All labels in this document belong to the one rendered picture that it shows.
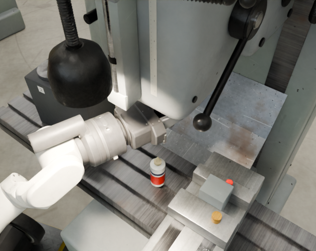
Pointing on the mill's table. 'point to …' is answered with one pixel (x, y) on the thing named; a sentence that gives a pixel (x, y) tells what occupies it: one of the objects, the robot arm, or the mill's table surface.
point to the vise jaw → (202, 218)
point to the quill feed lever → (239, 17)
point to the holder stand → (44, 92)
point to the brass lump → (216, 217)
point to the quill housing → (178, 52)
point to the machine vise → (240, 208)
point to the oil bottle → (157, 172)
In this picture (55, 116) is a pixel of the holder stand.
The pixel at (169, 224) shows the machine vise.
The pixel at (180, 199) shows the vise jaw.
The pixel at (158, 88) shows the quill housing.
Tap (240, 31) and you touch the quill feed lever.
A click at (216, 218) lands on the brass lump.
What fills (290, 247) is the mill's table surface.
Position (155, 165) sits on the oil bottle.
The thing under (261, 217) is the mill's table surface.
